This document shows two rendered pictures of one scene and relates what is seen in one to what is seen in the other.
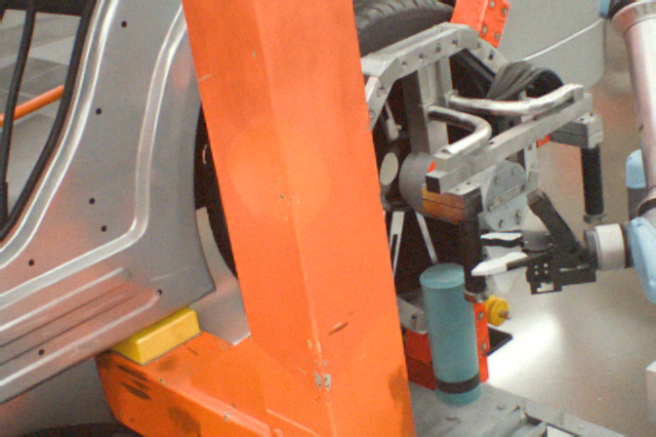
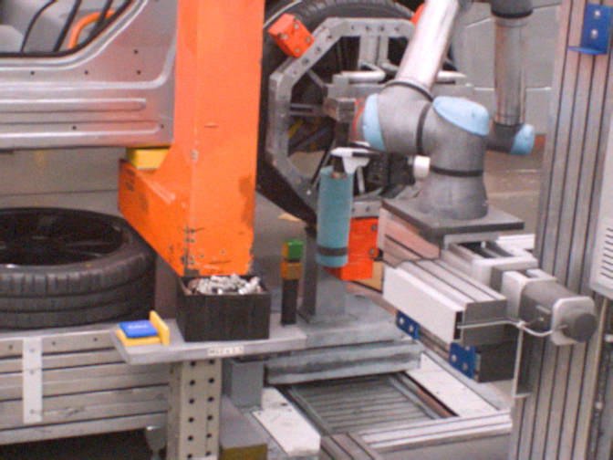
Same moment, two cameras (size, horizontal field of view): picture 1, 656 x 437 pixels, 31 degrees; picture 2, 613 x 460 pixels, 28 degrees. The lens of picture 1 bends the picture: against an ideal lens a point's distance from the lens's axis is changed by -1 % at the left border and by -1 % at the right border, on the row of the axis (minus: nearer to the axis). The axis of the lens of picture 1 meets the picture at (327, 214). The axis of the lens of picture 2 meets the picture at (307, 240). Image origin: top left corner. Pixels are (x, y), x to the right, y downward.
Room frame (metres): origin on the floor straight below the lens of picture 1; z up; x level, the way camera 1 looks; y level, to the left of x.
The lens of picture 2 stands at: (-1.18, -0.97, 1.47)
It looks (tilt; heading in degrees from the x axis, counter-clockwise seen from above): 16 degrees down; 15
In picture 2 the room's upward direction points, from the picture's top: 4 degrees clockwise
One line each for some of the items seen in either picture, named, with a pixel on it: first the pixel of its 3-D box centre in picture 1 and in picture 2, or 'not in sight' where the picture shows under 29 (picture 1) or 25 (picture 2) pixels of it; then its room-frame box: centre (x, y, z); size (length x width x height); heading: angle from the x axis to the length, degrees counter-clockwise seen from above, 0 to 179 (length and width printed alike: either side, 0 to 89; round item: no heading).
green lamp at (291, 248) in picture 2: not in sight; (292, 248); (1.45, -0.20, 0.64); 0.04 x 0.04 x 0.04; 39
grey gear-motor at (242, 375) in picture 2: not in sight; (242, 328); (1.88, 0.05, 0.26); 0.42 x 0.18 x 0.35; 39
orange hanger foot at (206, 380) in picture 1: (207, 361); (171, 173); (1.80, 0.25, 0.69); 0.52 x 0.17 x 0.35; 39
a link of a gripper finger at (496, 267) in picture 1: (501, 276); (349, 161); (1.71, -0.26, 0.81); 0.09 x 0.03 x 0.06; 110
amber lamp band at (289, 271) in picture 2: not in sight; (291, 269); (1.45, -0.20, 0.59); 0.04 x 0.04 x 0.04; 39
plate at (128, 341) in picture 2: not in sight; (138, 336); (1.22, 0.08, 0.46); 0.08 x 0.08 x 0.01; 39
